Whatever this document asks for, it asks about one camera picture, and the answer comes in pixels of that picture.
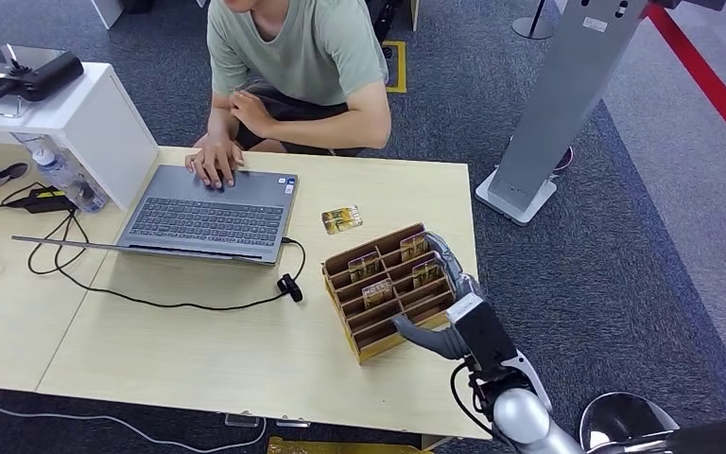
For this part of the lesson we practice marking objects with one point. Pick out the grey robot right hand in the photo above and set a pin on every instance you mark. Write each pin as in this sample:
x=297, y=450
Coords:
x=432, y=338

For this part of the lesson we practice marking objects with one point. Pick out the person's right hand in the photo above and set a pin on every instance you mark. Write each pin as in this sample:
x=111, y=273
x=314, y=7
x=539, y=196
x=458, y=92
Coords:
x=216, y=160

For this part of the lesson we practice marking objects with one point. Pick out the person's left hand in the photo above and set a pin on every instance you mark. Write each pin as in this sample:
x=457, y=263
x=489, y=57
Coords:
x=251, y=113

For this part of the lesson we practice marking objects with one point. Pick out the person's right forearm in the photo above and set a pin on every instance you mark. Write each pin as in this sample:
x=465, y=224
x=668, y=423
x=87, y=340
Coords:
x=220, y=119

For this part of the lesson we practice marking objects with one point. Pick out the person's left forearm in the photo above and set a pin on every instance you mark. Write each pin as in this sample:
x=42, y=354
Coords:
x=331, y=128

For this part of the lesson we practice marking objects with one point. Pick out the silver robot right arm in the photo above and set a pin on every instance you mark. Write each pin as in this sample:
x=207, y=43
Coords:
x=526, y=420

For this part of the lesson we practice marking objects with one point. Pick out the brown cardboard card holder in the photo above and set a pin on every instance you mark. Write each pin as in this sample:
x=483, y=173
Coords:
x=388, y=313

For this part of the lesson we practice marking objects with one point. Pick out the gold printed card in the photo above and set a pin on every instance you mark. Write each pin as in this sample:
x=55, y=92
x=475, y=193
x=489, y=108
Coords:
x=342, y=220
x=377, y=294
x=364, y=267
x=427, y=274
x=414, y=246

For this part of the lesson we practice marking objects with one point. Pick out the person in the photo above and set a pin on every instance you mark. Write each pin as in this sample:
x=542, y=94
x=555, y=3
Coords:
x=300, y=50

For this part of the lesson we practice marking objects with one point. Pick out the grey laptop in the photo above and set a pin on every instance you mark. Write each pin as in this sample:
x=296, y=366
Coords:
x=212, y=219

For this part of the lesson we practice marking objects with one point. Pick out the white cabinet box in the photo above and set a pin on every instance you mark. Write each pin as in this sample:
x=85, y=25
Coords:
x=100, y=131

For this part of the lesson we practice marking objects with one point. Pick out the yellow object under table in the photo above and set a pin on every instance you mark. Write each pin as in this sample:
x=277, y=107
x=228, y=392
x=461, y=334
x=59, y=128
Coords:
x=338, y=447

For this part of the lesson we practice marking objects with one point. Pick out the clear plastic water bottle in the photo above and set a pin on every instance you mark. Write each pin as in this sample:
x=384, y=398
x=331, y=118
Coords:
x=69, y=178

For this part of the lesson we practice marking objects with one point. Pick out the black chair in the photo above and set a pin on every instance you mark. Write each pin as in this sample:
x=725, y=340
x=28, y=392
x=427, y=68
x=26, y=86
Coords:
x=383, y=19

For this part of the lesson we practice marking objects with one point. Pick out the white furniture panel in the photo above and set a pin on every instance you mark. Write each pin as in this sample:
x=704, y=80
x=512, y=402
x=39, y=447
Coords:
x=107, y=12

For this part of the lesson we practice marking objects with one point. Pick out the black power adapter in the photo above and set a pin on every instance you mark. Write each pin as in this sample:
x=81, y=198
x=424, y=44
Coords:
x=43, y=202

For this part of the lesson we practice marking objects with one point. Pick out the black device with yellow strip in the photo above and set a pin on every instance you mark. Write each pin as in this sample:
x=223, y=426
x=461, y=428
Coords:
x=43, y=75

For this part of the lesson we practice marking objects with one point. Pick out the shiny silver dome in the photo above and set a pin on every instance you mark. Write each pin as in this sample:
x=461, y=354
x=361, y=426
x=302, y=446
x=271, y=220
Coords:
x=623, y=423

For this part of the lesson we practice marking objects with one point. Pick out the clear acrylic stand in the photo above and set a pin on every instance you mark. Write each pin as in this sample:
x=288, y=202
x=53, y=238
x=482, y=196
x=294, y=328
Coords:
x=6, y=110

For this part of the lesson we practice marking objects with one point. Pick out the grey kiosk stand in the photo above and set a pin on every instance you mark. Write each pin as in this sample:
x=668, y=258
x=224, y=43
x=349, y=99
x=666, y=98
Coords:
x=557, y=94

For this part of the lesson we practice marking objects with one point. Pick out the grey stanchion base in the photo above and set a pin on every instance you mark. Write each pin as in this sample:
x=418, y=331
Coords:
x=531, y=28

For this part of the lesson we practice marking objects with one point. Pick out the red floor stripe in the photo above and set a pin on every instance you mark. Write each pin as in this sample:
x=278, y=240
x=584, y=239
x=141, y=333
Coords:
x=713, y=88

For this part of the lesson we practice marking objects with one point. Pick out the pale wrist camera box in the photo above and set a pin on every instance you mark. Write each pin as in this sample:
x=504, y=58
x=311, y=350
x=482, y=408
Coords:
x=463, y=308

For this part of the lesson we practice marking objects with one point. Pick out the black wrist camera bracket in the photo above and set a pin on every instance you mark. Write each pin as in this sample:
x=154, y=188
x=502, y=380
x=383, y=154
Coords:
x=491, y=341

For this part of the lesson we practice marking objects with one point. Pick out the clear table bracket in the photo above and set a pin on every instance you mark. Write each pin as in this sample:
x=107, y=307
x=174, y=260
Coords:
x=242, y=420

